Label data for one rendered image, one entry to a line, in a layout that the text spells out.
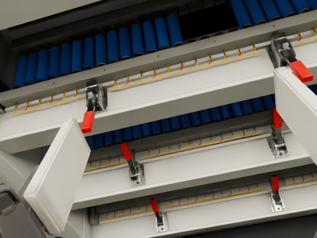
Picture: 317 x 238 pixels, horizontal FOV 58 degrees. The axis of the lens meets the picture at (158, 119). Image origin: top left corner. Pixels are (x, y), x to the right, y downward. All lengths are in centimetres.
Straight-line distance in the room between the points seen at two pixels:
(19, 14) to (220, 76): 26
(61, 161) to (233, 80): 29
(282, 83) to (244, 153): 39
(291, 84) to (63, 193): 13
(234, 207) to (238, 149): 20
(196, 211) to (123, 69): 41
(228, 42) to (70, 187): 31
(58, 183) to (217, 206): 58
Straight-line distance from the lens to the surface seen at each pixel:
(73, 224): 70
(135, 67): 42
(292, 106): 17
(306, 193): 74
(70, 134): 19
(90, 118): 38
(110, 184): 58
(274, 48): 42
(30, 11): 37
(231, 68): 42
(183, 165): 55
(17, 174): 56
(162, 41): 45
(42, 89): 47
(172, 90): 41
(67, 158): 18
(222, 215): 71
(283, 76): 18
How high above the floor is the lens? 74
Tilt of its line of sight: 41 degrees down
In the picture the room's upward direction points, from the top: 20 degrees counter-clockwise
